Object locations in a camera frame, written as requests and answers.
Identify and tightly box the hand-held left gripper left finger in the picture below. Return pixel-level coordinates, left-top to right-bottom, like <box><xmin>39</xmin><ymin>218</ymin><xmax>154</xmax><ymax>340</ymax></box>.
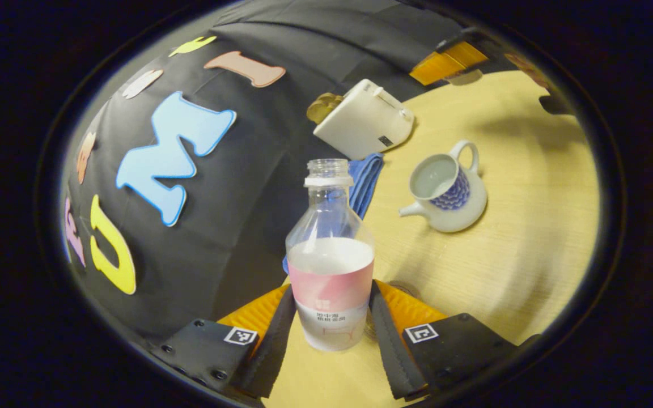
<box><xmin>150</xmin><ymin>283</ymin><xmax>298</xmax><ymax>402</ymax></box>

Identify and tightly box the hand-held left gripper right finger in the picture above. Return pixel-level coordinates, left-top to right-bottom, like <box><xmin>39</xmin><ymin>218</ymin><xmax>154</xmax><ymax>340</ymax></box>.
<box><xmin>368</xmin><ymin>279</ymin><xmax>519</xmax><ymax>401</ymax></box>

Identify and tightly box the clear water bottle pink label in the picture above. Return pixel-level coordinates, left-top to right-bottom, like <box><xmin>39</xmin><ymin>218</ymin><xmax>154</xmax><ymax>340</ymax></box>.
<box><xmin>285</xmin><ymin>159</ymin><xmax>375</xmax><ymax>352</ymax></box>

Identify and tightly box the white toaster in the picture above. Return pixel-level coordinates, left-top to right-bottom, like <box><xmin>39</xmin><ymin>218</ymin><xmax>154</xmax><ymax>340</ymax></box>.
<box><xmin>313</xmin><ymin>79</ymin><xmax>415</xmax><ymax>161</ymax></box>

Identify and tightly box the folded blue towel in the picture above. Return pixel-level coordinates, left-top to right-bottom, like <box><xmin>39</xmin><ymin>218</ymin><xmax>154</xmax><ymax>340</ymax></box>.
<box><xmin>282</xmin><ymin>153</ymin><xmax>385</xmax><ymax>275</ymax></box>

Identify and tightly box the white blue patterned teacup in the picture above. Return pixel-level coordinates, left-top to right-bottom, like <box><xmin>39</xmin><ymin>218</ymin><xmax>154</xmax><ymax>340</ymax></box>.
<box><xmin>399</xmin><ymin>140</ymin><xmax>487</xmax><ymax>233</ymax></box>

